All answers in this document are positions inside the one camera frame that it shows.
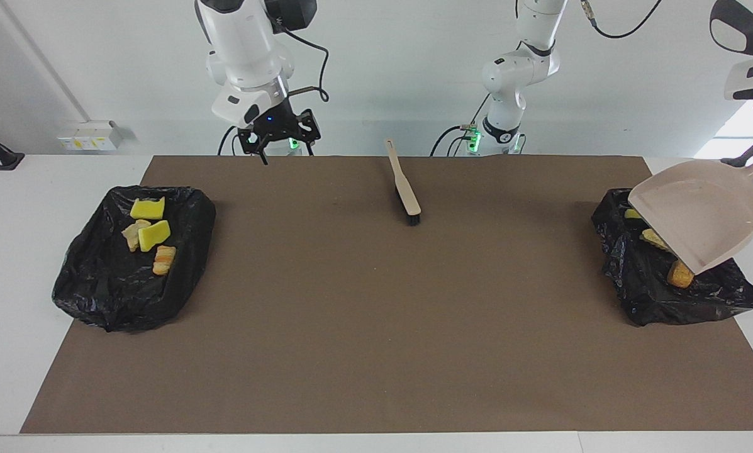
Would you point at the beige plastic dustpan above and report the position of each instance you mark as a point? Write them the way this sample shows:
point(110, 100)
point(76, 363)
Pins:
point(703, 220)

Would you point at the small pale bread chunk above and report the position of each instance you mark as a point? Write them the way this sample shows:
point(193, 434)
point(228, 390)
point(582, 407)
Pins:
point(131, 234)

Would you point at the white wall socket box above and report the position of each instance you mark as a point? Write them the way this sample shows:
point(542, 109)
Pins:
point(87, 137)

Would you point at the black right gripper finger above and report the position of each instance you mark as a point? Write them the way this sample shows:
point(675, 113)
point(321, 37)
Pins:
point(250, 141)
point(307, 129)

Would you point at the notched yellow sponge piece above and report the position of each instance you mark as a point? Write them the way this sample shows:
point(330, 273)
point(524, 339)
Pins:
point(146, 210)

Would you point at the black bag lined bin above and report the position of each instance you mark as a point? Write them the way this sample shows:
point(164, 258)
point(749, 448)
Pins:
point(640, 277)
point(112, 289)

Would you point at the beige hand brush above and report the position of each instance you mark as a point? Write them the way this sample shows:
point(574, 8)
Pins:
point(403, 185)

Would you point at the brown table mat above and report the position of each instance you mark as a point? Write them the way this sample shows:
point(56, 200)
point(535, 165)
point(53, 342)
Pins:
point(376, 390)

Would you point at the brown bread roll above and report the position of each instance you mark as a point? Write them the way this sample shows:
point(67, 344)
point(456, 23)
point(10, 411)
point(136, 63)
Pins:
point(679, 275)

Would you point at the small yellow green sponge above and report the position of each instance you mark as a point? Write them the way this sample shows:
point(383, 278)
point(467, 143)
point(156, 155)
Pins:
point(632, 214)

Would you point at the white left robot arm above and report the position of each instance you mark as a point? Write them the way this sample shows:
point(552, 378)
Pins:
point(521, 69)

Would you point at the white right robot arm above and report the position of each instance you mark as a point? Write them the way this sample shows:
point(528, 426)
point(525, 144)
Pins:
point(250, 56)

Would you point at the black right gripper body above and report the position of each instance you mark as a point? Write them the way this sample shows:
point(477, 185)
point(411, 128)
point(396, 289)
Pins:
point(275, 123)

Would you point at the wedge yellow sponge piece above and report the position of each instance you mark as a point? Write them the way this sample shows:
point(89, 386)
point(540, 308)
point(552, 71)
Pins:
point(154, 234)

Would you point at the large pale bread lump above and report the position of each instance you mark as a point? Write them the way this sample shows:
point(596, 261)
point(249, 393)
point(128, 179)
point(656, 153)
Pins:
point(164, 260)

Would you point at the striped croissant pastry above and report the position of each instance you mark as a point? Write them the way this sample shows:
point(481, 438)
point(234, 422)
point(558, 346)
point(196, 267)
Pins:
point(654, 239)

